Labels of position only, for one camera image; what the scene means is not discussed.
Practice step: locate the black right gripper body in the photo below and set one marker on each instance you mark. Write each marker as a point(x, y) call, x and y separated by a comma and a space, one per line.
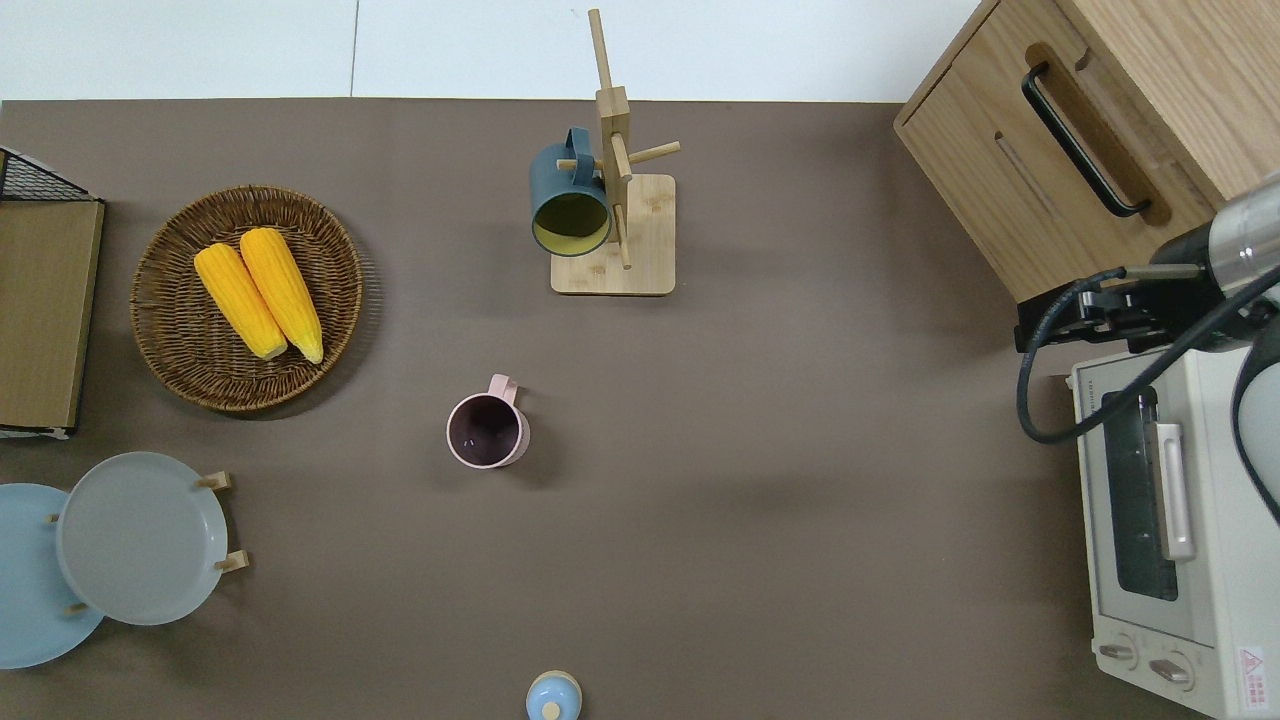
point(1170, 320)

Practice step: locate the pink cup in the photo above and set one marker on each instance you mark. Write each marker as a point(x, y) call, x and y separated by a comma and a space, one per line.
point(522, 440)

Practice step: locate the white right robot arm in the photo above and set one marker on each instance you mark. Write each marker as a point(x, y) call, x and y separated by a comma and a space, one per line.
point(1245, 240)

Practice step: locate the wooden cabinet box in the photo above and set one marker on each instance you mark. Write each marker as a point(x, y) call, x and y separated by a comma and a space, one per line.
point(950, 150)

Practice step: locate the cream toaster oven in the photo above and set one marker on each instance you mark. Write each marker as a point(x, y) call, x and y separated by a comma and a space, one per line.
point(1230, 600)

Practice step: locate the toaster knob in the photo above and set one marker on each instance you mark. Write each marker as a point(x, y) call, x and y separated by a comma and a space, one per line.
point(1118, 653)
point(1172, 671)

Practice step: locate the brown table mat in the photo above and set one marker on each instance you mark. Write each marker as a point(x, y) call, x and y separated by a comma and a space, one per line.
point(800, 450)

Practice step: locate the wooden stand base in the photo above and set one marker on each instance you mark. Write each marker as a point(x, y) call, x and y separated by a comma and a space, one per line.
point(640, 230)

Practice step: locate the dark blue mug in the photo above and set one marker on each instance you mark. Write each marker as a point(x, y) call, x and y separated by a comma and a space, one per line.
point(550, 172)

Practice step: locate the light blue call bell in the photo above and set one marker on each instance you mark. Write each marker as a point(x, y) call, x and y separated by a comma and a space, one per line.
point(553, 698)

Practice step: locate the yellow corn cob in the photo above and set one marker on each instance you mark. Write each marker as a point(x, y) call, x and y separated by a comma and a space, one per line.
point(285, 295)
point(240, 300)

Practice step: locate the wooden plate rack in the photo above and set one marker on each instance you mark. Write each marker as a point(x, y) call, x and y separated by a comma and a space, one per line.
point(232, 562)

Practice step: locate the round wicker tray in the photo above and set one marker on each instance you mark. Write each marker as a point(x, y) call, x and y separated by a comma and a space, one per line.
point(180, 360)

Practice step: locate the grey plate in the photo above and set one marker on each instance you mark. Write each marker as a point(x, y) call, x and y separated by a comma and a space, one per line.
point(140, 540)

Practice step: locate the wooden basket lid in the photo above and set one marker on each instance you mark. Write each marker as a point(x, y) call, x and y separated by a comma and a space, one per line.
point(45, 310)

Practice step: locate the light blue plate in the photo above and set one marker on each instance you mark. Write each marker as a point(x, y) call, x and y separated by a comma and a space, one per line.
point(30, 600)

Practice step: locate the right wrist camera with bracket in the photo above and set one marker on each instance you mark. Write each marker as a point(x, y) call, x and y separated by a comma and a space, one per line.
point(1100, 300)

